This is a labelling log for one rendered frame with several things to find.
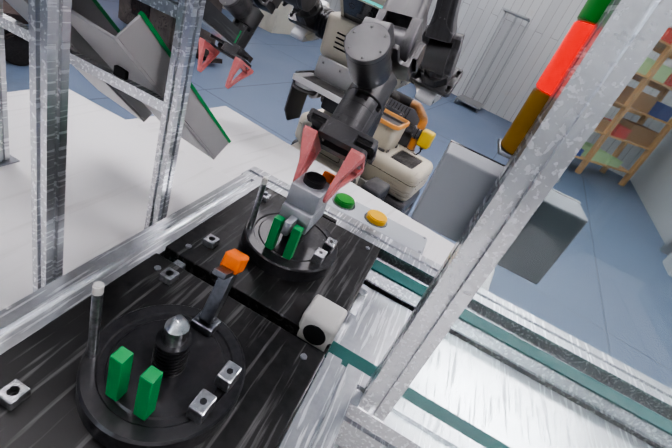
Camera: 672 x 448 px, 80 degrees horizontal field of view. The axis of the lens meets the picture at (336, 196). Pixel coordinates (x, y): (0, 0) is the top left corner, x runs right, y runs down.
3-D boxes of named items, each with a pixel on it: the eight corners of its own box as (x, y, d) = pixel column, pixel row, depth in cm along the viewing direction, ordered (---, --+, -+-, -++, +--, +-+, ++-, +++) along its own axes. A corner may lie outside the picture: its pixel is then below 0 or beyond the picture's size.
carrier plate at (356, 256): (258, 192, 73) (261, 182, 72) (377, 257, 69) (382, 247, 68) (162, 257, 52) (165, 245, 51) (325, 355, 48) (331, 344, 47)
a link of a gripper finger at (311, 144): (323, 196, 50) (359, 135, 52) (275, 170, 51) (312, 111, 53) (326, 208, 57) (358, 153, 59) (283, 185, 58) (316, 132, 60)
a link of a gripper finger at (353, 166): (337, 203, 50) (373, 142, 52) (288, 177, 51) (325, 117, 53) (338, 215, 57) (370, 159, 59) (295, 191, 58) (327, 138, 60)
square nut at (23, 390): (16, 385, 32) (16, 377, 32) (31, 395, 32) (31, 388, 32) (-5, 401, 31) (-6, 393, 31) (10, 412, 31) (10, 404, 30)
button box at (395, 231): (324, 212, 85) (334, 188, 82) (414, 260, 81) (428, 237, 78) (311, 226, 79) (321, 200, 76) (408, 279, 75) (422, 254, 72)
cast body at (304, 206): (296, 202, 60) (311, 162, 56) (322, 216, 59) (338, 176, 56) (268, 226, 53) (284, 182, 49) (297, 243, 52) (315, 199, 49)
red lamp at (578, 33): (532, 82, 33) (569, 20, 30) (592, 108, 32) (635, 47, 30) (538, 90, 28) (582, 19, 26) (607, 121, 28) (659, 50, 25)
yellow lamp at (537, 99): (499, 136, 35) (531, 83, 33) (554, 162, 34) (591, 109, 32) (500, 151, 31) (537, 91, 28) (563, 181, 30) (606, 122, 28)
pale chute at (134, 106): (98, 90, 76) (116, 74, 77) (144, 122, 72) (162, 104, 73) (-48, -51, 50) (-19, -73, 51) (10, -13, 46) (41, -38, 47)
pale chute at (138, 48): (163, 125, 73) (179, 107, 74) (214, 160, 69) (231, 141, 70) (44, -5, 48) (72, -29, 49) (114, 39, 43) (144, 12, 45)
